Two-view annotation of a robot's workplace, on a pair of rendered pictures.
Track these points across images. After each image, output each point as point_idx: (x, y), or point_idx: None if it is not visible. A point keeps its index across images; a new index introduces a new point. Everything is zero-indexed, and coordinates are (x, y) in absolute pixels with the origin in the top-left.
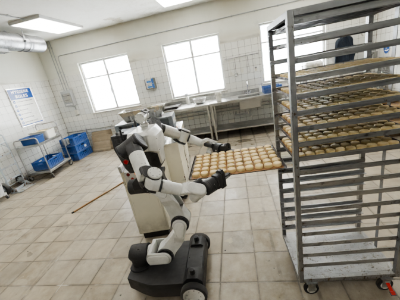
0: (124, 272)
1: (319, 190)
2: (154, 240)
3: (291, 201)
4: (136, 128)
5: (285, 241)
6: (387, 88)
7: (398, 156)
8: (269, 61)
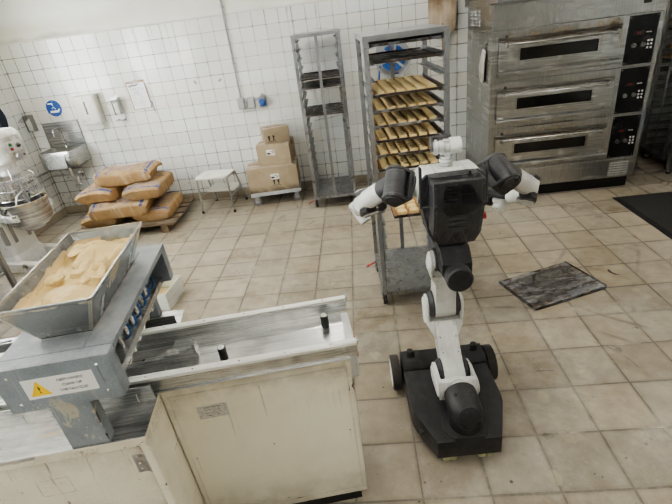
0: (463, 499)
1: (279, 277)
2: (442, 380)
3: (385, 243)
4: (445, 170)
5: (398, 290)
6: (87, 169)
7: (234, 224)
8: (367, 78)
